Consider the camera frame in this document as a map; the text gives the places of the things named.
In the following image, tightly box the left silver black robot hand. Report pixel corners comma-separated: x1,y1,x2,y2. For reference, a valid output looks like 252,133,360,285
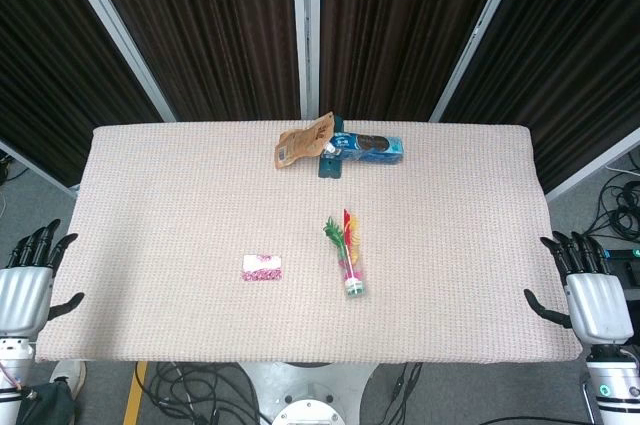
0,218,85,341

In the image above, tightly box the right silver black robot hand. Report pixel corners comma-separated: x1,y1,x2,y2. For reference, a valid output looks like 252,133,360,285
523,230,635,346

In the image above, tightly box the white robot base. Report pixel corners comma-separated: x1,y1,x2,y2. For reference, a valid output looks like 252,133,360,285
239,362,377,425

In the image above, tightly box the white shoe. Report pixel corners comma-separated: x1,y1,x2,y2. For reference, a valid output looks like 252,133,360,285
49,360,88,399

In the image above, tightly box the beige woven tablecloth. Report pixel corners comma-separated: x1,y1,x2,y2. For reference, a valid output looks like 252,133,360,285
33,119,584,364

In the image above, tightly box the dark curtain panel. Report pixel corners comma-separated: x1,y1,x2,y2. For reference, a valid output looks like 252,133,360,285
82,0,302,122
439,0,640,192
318,0,512,122
0,0,169,187

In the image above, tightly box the colourful feather shuttlecock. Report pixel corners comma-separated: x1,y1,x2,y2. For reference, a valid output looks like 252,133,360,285
322,208,365,297

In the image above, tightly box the blue cookie box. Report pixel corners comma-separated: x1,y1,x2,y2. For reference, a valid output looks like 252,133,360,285
326,131,405,166

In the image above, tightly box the dark teal plastic block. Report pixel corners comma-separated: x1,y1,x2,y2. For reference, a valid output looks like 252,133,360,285
317,114,345,181

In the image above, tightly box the brown snack pouch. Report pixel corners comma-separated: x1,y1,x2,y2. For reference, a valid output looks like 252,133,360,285
273,111,335,171

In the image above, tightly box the black floor cable bundle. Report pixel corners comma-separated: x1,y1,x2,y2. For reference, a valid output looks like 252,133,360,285
582,152,640,247
137,362,262,425

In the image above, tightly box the grey partition frame rail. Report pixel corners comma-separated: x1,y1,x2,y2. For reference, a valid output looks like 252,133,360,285
544,126,640,203
0,138,81,197

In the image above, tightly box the grey partition frame post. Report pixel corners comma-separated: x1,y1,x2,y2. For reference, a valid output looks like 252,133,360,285
53,0,178,123
428,0,532,123
291,0,322,121

